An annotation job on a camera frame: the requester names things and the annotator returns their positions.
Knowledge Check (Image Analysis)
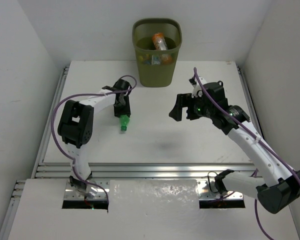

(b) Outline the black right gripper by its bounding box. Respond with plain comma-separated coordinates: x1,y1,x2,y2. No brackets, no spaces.
169,91,214,121

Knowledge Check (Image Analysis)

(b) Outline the green crushed plastic bottle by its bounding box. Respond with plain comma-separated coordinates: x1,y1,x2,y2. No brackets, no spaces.
119,114,130,133

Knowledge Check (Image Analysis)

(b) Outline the clear white label bottle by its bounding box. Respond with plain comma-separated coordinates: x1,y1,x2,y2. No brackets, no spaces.
141,54,161,65

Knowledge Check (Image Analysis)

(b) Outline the tall orange label bottle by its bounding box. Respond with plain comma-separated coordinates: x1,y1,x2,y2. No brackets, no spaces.
151,32,168,51

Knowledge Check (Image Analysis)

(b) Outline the small orange juice bottle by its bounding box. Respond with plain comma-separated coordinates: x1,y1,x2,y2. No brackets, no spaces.
161,53,174,65

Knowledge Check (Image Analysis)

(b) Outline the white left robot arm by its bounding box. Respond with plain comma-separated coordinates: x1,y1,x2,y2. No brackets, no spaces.
57,78,136,189

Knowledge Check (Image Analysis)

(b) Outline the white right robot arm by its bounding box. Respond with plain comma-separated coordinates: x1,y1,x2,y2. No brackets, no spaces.
169,76,300,214

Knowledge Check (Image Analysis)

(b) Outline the olive green plastic bin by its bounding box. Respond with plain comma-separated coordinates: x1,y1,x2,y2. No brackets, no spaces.
132,18,182,88

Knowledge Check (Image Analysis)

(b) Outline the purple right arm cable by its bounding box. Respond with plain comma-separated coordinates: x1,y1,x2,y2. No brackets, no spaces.
192,66,300,240

